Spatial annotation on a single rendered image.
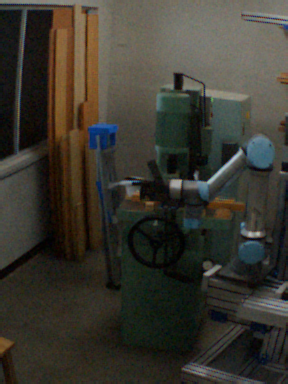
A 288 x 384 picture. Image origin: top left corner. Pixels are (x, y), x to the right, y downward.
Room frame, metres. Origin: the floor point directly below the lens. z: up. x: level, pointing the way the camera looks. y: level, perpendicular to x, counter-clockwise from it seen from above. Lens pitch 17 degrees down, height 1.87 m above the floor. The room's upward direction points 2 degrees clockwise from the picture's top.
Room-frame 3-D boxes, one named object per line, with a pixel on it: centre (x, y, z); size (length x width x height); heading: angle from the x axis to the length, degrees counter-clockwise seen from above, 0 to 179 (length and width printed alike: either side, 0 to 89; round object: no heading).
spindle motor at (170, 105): (2.97, -0.13, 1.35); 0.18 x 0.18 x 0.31
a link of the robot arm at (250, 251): (2.15, -0.45, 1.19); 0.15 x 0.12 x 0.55; 172
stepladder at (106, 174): (3.81, 0.26, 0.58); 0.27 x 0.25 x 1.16; 70
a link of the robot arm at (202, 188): (2.19, -0.19, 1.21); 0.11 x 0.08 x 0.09; 82
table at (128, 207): (2.86, -0.16, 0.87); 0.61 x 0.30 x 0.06; 78
